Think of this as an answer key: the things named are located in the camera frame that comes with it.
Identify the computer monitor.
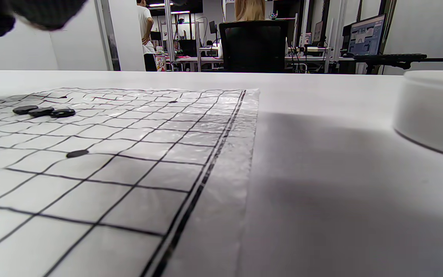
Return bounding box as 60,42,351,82
346,14,386,57

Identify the white round container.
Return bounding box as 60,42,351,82
393,70,443,161

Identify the single black Go stone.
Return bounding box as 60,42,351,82
13,105,38,115
28,107,55,117
50,108,76,118

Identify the person's right hand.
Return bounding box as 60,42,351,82
0,0,87,37

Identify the clear drink bottle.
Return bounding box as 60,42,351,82
155,46,167,72

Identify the grid board sheet in plastic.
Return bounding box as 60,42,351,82
0,88,260,277

